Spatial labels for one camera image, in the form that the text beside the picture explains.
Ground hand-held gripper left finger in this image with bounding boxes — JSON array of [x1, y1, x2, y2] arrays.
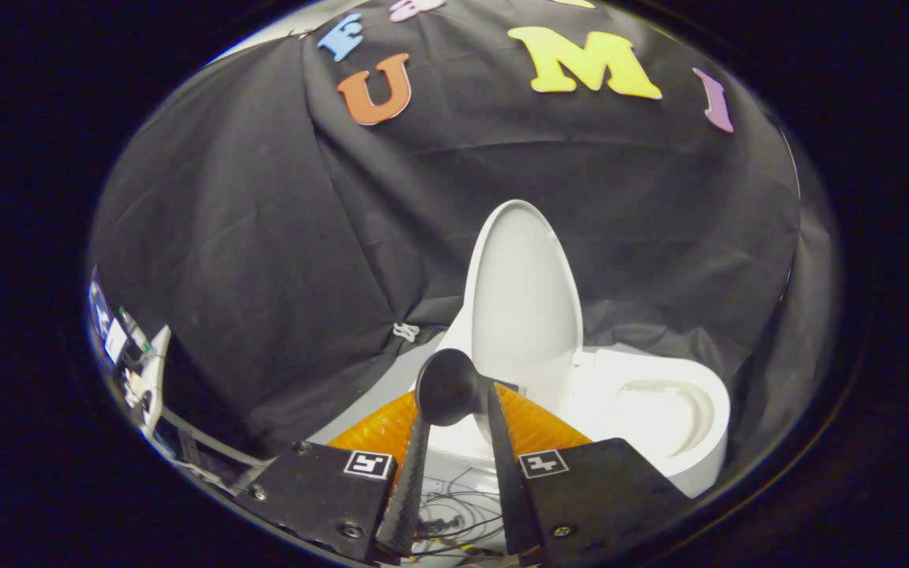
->
[[234, 390, 432, 565]]

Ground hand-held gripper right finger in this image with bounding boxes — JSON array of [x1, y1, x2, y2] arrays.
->
[[486, 381, 696, 567]]

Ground white toilet lid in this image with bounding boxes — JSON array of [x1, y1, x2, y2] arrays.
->
[[462, 200, 584, 443]]

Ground white ceramic toilet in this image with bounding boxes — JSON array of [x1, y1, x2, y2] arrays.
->
[[411, 308, 731, 499]]

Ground black backdrop cloth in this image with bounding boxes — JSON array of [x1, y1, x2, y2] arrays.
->
[[88, 0, 842, 490]]

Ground cluttered equipment shelf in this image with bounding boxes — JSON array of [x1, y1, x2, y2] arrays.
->
[[88, 268, 173, 436]]

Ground black floor cables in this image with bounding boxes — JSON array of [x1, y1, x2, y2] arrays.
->
[[415, 469, 507, 562]]

